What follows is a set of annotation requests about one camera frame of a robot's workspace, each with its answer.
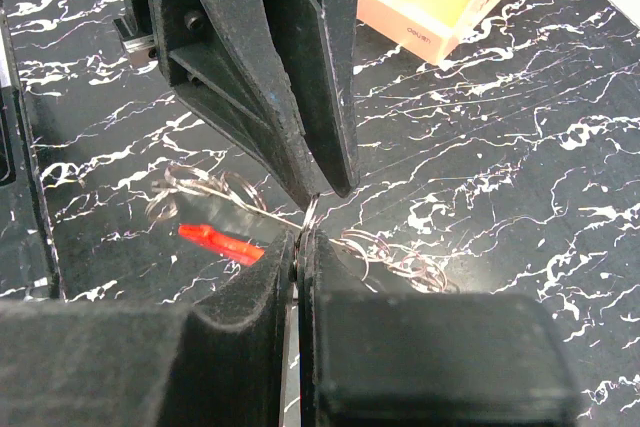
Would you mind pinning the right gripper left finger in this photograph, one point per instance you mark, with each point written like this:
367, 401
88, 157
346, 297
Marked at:
217, 362

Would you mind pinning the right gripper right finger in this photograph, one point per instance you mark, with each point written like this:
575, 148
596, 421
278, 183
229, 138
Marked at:
400, 358

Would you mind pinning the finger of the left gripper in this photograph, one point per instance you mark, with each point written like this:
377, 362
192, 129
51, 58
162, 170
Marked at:
219, 58
315, 40

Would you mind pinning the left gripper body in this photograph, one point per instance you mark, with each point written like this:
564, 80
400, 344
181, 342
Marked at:
135, 31

